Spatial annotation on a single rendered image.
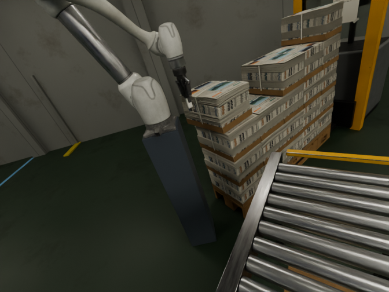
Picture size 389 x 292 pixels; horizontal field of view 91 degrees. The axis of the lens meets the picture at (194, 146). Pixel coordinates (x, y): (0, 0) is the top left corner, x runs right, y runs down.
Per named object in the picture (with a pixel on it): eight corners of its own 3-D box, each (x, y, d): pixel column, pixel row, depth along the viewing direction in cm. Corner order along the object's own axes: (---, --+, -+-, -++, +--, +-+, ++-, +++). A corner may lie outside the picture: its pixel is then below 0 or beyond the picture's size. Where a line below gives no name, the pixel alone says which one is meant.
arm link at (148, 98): (147, 128, 96) (129, 85, 85) (139, 120, 111) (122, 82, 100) (176, 115, 101) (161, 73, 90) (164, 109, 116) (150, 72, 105)
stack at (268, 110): (215, 197, 186) (191, 122, 145) (283, 140, 234) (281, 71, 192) (246, 220, 157) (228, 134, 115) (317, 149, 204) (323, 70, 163)
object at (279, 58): (241, 66, 156) (241, 65, 155) (263, 55, 167) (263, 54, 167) (283, 64, 128) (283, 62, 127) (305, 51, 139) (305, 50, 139)
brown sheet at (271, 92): (243, 92, 168) (242, 88, 166) (263, 81, 179) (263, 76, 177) (283, 96, 139) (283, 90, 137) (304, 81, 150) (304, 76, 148)
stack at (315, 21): (283, 141, 233) (279, 18, 169) (296, 129, 246) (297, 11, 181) (317, 150, 204) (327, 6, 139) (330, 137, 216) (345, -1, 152)
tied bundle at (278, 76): (242, 93, 168) (239, 66, 157) (263, 81, 180) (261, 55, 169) (283, 97, 139) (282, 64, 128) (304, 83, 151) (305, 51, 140)
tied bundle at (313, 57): (263, 81, 180) (261, 56, 168) (281, 71, 192) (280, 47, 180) (304, 83, 151) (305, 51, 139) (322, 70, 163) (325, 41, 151)
